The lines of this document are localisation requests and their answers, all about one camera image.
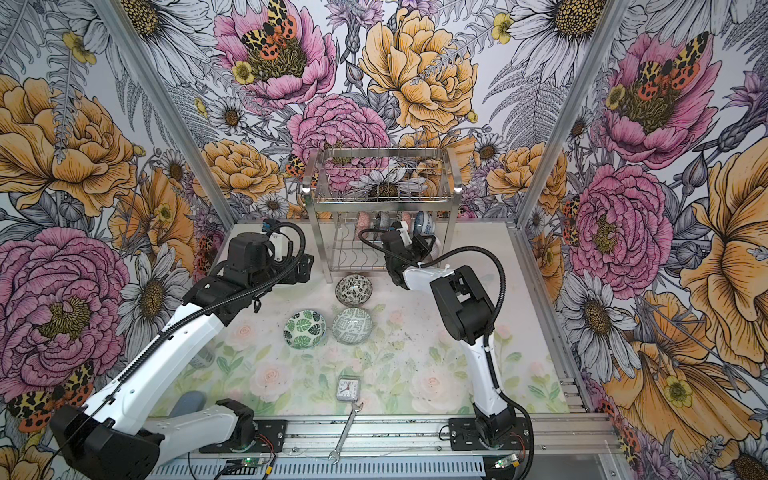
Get blue floral bowl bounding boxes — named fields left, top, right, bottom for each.
left=413, top=211, right=436, bottom=236

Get black leaf pink-outside bowl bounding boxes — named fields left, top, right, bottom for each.
left=356, top=212, right=372, bottom=233

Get black leaf pattern bowl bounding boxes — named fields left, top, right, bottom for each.
left=335, top=274, right=373, bottom=307

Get green leaf pattern bowl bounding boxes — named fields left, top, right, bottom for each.
left=283, top=310, right=327, bottom=350

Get dark blue petal bowl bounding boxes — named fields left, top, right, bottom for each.
left=374, top=211, right=392, bottom=231

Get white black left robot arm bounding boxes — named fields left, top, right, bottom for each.
left=49, top=219, right=314, bottom=479

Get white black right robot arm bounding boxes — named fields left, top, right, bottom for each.
left=374, top=227, right=523, bottom=447

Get silver metal dish rack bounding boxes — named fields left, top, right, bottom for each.
left=301, top=147, right=465, bottom=282

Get green patterned upturned bowl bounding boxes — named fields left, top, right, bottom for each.
left=331, top=307, right=374, bottom=345

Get small square white clock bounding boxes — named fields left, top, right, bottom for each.
left=335, top=376, right=361, bottom=402

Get silver metal wrench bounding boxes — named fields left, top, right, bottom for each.
left=328, top=402, right=364, bottom=464

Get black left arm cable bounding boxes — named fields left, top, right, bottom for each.
left=35, top=221, right=307, bottom=475

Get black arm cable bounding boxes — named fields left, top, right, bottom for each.
left=358, top=227, right=535, bottom=480
left=35, top=221, right=307, bottom=475

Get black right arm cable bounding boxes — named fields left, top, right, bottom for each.
left=358, top=227, right=535, bottom=480

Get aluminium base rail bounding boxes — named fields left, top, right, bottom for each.
left=151, top=412, right=633, bottom=479

